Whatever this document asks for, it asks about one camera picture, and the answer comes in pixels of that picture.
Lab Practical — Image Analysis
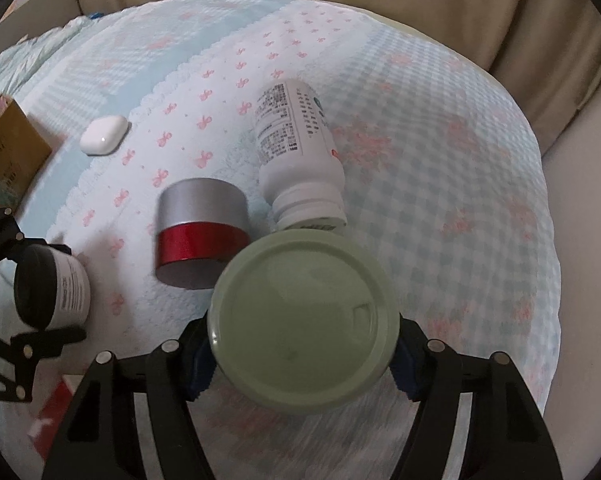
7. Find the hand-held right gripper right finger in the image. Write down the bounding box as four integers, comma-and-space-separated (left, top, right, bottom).
389, 318, 566, 480

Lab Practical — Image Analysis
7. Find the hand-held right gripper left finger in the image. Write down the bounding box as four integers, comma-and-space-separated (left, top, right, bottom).
41, 318, 221, 480

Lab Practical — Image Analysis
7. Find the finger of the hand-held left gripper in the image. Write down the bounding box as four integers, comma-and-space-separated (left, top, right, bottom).
0, 207, 72, 273
0, 325, 87, 403

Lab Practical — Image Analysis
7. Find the small black white jar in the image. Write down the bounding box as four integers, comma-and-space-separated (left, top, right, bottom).
14, 245, 91, 331

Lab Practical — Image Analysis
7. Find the pale green round lid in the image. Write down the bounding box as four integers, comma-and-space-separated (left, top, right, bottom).
207, 230, 401, 414

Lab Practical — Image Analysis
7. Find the red white box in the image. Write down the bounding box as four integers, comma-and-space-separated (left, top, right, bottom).
26, 374, 84, 461

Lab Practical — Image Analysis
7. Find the yellow cardboard box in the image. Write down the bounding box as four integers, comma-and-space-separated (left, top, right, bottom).
0, 95, 53, 213

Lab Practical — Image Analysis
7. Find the silver red round tin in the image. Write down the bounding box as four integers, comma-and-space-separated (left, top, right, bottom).
154, 178, 249, 291

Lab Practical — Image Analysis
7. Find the white earbud case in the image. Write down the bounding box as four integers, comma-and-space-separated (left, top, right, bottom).
79, 115, 130, 155

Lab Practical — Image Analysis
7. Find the printed checked blanket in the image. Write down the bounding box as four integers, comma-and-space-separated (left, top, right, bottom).
0, 0, 563, 480

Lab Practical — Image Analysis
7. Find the white pill bottle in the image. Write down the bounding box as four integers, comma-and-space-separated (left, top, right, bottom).
253, 79, 348, 234

